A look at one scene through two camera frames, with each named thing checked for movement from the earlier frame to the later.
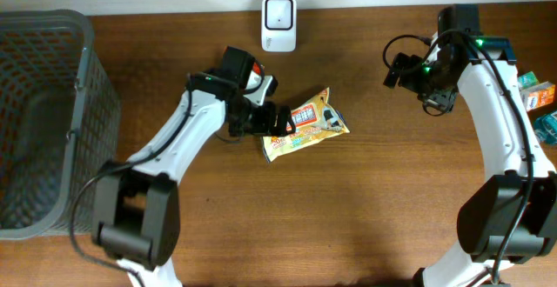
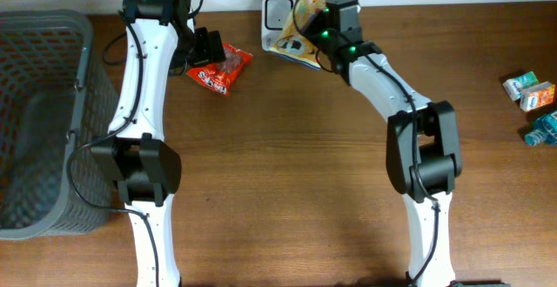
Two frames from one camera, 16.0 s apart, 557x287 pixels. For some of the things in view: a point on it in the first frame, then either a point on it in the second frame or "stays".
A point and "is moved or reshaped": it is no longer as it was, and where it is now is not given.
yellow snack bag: [313, 121] to [291, 43]
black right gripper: [440, 100] to [312, 33]
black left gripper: [266, 122] to [211, 49]
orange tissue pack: [539, 95] stays
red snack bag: [257, 69] is moved or reshaped
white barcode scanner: [278, 23] stays
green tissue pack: [526, 80] stays
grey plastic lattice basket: [60, 118] stays
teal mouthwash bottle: [546, 128] stays
